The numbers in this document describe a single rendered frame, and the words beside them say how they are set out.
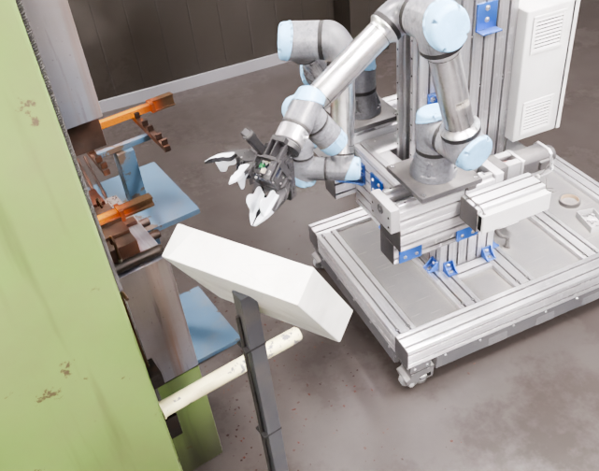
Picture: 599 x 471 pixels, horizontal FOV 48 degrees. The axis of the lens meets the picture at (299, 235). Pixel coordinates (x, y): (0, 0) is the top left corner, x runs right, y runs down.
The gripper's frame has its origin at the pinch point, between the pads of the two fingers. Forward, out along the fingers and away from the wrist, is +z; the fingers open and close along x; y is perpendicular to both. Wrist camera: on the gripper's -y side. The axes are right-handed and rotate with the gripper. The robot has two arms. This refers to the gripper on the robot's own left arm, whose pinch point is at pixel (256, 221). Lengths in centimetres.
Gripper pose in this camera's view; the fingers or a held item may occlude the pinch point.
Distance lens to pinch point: 158.9
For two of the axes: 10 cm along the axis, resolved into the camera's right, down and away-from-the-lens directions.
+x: 8.5, 2.6, -4.5
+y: -3.4, -3.9, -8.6
